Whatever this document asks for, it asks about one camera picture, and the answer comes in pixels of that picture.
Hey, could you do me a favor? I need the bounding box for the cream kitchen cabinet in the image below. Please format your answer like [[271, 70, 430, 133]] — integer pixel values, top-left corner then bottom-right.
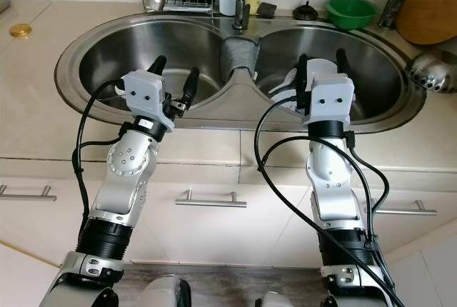
[[0, 157, 457, 307]]

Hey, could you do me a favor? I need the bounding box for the white ceramic bowl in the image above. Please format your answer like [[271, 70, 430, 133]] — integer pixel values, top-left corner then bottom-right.
[[289, 57, 340, 94]]

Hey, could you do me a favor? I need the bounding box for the white ceramic spoon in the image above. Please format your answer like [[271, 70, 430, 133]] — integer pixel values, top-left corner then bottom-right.
[[268, 75, 297, 95]]

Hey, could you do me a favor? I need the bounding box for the stainless steel double sink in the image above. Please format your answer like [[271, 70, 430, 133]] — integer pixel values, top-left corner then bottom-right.
[[55, 16, 426, 135]]

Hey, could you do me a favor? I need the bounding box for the green plastic bowl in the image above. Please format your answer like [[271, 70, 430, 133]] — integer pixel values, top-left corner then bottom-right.
[[325, 0, 378, 31]]

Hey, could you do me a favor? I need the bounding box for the grey cloth strip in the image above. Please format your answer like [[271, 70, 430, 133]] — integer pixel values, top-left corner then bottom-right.
[[220, 36, 258, 79]]

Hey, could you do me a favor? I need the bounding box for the black sink strainer plug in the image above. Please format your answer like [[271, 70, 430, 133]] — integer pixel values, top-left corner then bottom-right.
[[291, 2, 320, 21]]

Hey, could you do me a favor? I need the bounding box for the dark brown sponge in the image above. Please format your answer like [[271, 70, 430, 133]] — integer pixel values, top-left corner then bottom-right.
[[256, 4, 276, 19]]

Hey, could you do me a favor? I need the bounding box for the round wooden cutting board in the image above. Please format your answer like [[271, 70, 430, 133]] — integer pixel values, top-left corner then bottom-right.
[[396, 0, 457, 45]]

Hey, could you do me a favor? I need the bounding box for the gold jar lid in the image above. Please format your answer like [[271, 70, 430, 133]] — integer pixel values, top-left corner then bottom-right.
[[9, 24, 33, 37]]

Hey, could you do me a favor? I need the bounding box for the grey robot left leg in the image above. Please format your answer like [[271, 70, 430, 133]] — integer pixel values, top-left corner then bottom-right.
[[139, 275, 192, 307]]

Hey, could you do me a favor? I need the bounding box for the grey robot leg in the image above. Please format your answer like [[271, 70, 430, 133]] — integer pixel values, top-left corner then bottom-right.
[[257, 293, 297, 307], [139, 275, 192, 307]]

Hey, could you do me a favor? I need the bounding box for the grey robot right leg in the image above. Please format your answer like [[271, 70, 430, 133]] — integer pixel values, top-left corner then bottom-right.
[[257, 293, 297, 307]]

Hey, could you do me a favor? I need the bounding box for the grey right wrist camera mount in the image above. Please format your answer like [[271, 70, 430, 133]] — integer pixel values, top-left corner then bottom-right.
[[306, 72, 357, 126]]

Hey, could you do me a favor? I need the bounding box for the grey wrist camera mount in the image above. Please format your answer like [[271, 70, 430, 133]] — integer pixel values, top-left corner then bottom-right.
[[306, 72, 357, 126], [121, 69, 174, 131]]

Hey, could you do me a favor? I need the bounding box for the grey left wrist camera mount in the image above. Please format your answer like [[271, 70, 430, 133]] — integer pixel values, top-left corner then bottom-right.
[[121, 69, 174, 131]]

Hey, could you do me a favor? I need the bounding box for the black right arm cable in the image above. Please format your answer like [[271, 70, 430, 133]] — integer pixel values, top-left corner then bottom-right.
[[253, 96, 408, 307]]

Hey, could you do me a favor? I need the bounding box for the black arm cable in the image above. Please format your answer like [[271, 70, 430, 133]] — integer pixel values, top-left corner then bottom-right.
[[253, 96, 408, 307], [71, 79, 131, 251]]

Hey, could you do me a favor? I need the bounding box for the steel drawer handle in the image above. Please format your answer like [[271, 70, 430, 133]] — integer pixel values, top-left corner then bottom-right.
[[0, 186, 56, 201], [177, 190, 247, 208], [375, 200, 438, 216]]

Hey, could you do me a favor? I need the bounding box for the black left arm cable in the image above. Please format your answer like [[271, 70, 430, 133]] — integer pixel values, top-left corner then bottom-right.
[[71, 79, 131, 251]]

